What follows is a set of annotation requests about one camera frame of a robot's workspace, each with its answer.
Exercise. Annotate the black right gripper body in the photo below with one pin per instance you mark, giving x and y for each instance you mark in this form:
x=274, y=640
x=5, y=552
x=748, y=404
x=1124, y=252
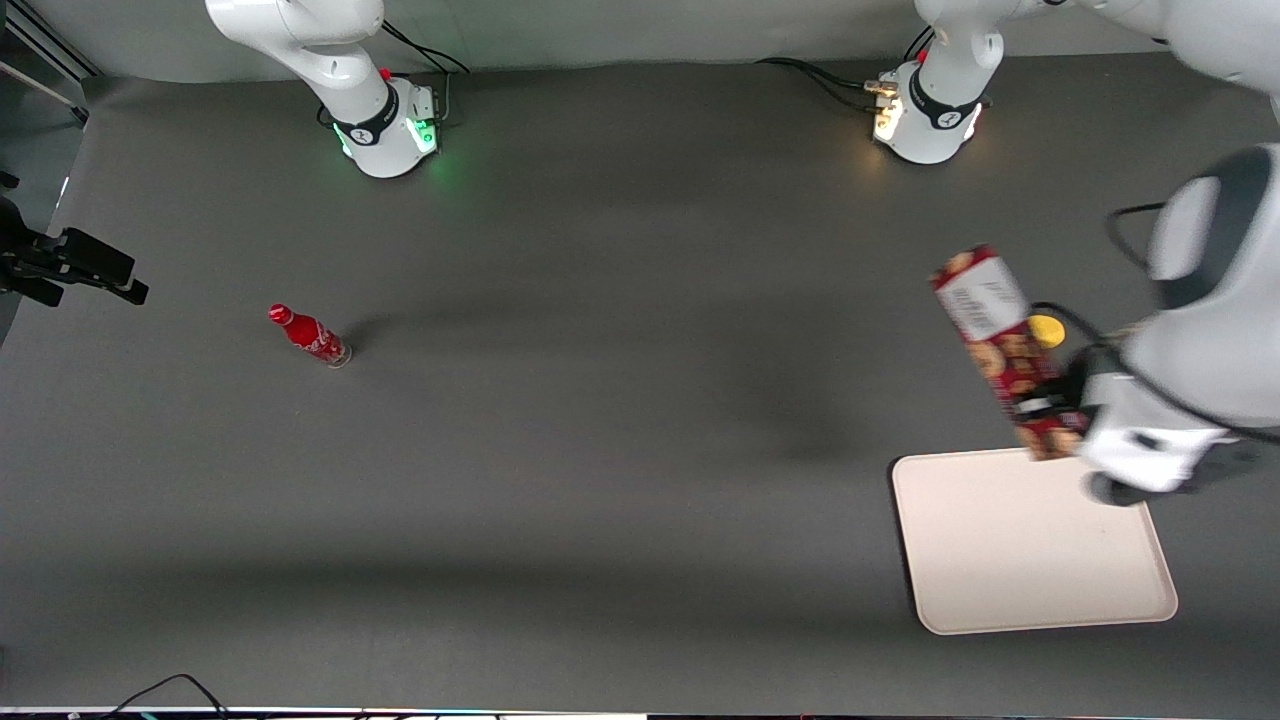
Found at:
x=40, y=262

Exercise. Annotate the red cookie box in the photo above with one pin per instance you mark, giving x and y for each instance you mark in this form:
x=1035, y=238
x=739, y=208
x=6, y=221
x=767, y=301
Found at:
x=990, y=310

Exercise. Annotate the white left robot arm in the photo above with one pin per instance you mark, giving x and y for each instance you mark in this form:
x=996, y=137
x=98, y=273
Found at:
x=1220, y=300

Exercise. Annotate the beige plastic tray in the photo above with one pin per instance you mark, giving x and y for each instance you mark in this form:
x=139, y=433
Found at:
x=1030, y=550

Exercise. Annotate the yellow lemon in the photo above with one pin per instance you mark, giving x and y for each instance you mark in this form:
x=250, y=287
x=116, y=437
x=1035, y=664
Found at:
x=1047, y=330

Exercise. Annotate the red cola bottle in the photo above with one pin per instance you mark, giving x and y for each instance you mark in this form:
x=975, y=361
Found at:
x=310, y=336

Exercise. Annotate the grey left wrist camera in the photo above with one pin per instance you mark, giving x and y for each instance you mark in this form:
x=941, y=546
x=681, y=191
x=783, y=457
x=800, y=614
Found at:
x=1108, y=489

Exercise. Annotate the aluminium frame rail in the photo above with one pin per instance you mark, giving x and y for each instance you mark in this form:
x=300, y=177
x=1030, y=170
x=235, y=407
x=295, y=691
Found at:
x=40, y=50

